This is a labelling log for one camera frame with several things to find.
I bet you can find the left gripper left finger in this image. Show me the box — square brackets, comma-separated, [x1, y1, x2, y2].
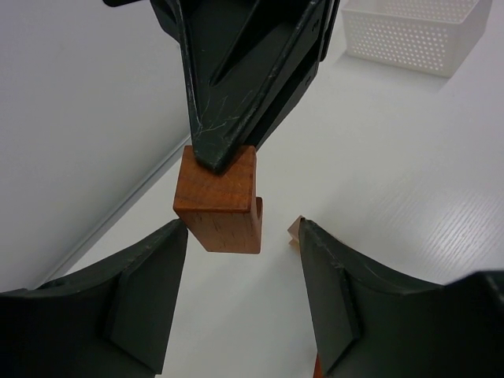
[1, 220, 188, 377]

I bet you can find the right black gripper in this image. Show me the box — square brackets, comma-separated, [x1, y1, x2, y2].
[102, 0, 343, 177]

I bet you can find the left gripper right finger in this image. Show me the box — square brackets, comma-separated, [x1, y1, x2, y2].
[299, 219, 503, 377]

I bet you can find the long light wood block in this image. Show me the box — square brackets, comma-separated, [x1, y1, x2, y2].
[287, 215, 303, 251]

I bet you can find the white perforated box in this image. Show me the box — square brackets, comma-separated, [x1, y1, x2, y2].
[342, 1, 492, 78]

